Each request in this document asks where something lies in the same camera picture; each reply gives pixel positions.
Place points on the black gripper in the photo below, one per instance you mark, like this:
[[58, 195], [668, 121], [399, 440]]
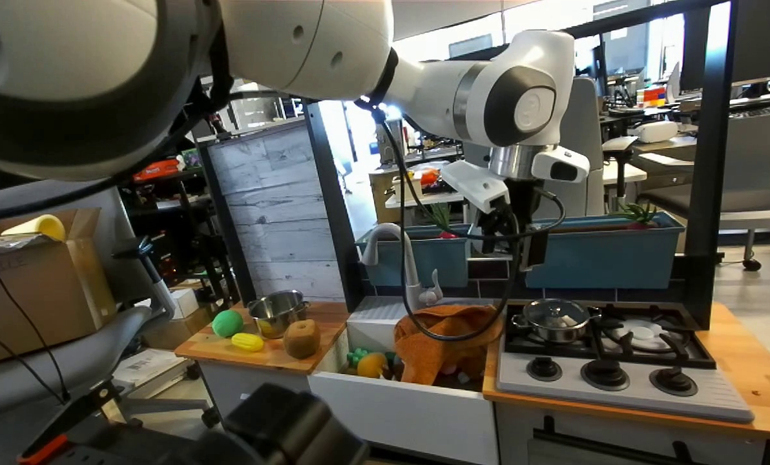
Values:
[[511, 206]]

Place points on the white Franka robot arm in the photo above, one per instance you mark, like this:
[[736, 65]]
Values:
[[297, 43]]

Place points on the open silver pot, green inside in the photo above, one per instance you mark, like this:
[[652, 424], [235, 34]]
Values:
[[277, 309]]

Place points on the small teal planter box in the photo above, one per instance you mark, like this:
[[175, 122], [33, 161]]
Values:
[[439, 259]]

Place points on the long teal planter box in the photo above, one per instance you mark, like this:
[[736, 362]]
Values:
[[606, 255]]

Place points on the silver toy faucet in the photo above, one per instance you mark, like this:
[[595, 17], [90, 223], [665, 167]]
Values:
[[405, 259]]

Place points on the small green plant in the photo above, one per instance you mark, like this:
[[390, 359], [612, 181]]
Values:
[[633, 210]]

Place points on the grey stove knob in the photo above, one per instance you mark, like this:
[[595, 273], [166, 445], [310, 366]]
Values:
[[544, 369], [673, 380], [606, 374]]

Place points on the tall pale rounded panel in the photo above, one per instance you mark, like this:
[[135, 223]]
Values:
[[586, 121]]

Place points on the black stove grate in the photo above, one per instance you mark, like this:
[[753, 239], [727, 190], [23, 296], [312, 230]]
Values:
[[660, 356]]

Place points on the green toy vegetable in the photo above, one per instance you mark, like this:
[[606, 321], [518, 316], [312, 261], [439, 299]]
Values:
[[358, 356]]

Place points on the white sink basin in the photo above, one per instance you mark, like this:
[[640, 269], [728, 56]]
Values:
[[400, 414]]

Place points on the brown toy kiwi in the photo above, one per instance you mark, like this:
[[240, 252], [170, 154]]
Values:
[[299, 340]]

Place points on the grey wood plank backsplash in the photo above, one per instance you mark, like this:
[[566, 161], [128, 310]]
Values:
[[272, 207]]

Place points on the white stove panel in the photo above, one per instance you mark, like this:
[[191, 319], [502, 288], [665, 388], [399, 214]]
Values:
[[728, 401]]

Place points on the wooden toy kitchen unit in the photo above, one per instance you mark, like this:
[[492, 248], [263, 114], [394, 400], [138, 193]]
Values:
[[763, 362]]

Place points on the green toy ball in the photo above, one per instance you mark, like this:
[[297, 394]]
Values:
[[226, 325]]

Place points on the light grey office chair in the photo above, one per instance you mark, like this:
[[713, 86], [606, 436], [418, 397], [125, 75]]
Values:
[[100, 340]]

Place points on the yellow roll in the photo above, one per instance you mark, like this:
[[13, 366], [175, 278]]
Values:
[[36, 226]]

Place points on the brown cardboard box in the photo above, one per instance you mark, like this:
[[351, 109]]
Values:
[[32, 292]]

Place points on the light grey wrist camera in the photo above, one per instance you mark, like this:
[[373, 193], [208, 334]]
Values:
[[475, 184]]

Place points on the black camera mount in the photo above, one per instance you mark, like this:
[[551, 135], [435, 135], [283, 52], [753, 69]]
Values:
[[272, 429]]

